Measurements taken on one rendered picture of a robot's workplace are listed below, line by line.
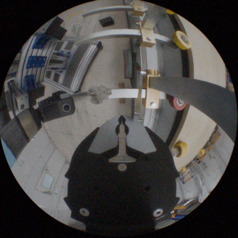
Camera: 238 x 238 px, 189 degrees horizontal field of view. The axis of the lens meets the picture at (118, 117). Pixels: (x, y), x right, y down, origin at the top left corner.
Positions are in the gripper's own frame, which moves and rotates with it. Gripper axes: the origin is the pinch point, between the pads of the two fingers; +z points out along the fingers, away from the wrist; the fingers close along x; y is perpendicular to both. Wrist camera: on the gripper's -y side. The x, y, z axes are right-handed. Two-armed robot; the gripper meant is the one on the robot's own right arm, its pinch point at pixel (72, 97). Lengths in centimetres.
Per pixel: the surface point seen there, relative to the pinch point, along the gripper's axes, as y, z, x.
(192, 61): -49, -7, -17
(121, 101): -22, 75, 26
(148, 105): -30.6, -4.4, 3.7
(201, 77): -56, -7, -12
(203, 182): -336, -105, 243
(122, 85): -23, 75, 2
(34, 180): 238, -95, 170
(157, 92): -33.5, -4.4, -0.8
